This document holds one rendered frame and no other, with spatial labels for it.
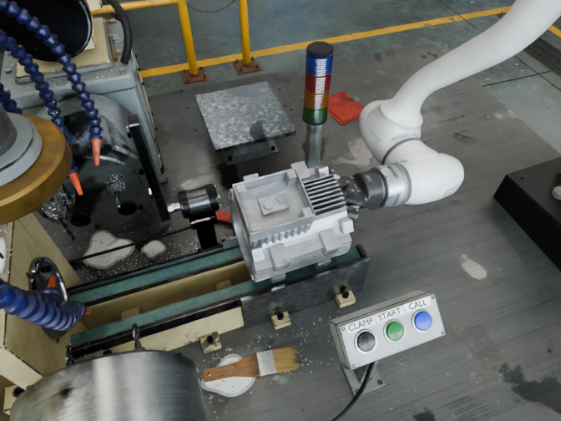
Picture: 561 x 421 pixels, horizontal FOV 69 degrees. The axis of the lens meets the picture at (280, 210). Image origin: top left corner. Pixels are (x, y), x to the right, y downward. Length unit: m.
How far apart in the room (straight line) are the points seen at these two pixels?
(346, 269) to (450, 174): 0.30
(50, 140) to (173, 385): 0.35
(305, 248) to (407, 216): 0.48
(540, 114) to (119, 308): 2.89
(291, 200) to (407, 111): 0.35
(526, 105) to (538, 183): 2.07
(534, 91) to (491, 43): 2.69
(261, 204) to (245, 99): 0.65
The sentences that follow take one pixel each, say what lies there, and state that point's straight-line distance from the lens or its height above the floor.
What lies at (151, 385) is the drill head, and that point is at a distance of 0.59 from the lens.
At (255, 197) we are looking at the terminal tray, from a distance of 0.75.
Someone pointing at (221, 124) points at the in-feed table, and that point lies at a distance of 1.24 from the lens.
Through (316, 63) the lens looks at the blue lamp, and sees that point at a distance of 0.95.
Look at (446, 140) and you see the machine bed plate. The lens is 1.46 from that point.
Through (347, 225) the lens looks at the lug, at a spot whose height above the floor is 1.07.
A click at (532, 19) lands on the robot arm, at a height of 1.39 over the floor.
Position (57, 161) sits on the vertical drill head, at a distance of 0.57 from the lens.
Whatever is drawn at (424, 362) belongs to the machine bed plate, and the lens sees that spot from 0.98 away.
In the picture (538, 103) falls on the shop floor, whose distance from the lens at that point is 3.38.
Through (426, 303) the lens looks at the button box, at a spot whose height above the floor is 1.08.
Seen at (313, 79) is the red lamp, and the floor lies 1.15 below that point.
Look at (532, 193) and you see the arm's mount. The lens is 1.24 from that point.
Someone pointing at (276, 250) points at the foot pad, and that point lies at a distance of 0.75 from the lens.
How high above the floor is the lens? 1.68
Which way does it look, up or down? 50 degrees down
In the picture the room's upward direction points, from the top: straight up
